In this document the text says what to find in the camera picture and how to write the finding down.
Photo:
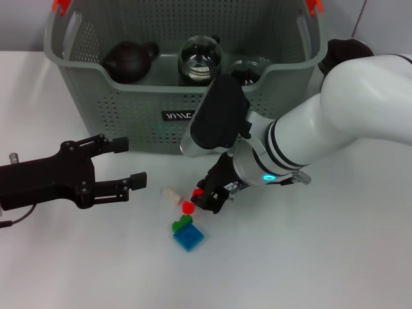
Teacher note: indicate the black clay teapot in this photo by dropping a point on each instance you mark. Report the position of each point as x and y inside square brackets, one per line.
[127, 64]

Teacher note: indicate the round glass jar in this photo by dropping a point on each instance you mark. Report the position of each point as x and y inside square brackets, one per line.
[199, 48]

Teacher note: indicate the small white toy brick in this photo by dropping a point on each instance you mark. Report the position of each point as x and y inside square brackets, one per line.
[170, 193]

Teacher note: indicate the small green toy brick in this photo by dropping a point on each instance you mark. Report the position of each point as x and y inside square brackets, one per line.
[180, 222]

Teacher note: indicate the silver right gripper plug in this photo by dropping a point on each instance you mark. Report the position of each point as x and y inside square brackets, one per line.
[234, 190]

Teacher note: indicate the black bin logo label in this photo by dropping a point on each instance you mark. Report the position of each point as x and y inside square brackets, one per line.
[177, 116]

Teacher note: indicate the blue square toy brick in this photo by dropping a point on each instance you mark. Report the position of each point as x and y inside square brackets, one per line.
[189, 238]

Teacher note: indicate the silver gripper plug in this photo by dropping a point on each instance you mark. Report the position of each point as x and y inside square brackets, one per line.
[234, 190]
[13, 157]

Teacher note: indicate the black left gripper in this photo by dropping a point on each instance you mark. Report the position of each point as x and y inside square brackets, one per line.
[48, 178]

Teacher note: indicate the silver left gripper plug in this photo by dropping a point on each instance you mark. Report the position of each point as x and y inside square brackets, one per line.
[13, 157]

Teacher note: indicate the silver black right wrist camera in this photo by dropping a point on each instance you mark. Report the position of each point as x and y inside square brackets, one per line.
[219, 119]

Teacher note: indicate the grey-green perforated storage bin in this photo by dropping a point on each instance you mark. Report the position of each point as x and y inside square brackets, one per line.
[135, 106]

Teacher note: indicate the small red toy brick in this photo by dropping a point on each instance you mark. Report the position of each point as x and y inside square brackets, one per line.
[188, 207]
[197, 192]

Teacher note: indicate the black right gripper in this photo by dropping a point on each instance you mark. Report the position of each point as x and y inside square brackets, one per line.
[223, 174]

